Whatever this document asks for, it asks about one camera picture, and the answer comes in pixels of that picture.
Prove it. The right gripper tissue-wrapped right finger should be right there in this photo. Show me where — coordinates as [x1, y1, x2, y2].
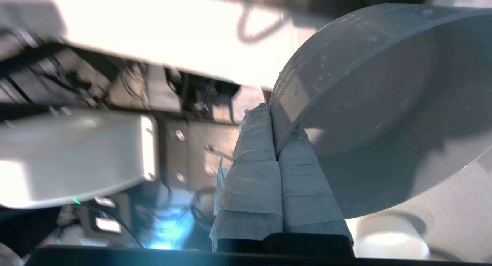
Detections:
[277, 122, 352, 243]

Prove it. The black robot chassis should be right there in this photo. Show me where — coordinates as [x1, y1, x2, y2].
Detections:
[0, 43, 246, 255]

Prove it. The purple round plate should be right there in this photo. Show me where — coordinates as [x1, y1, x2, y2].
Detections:
[269, 4, 492, 219]

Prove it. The right gripper tissue-wrapped left finger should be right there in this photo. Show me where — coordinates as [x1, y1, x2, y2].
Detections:
[209, 103, 284, 252]

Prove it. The pink cup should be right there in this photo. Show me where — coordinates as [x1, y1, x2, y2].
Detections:
[354, 213, 430, 259]

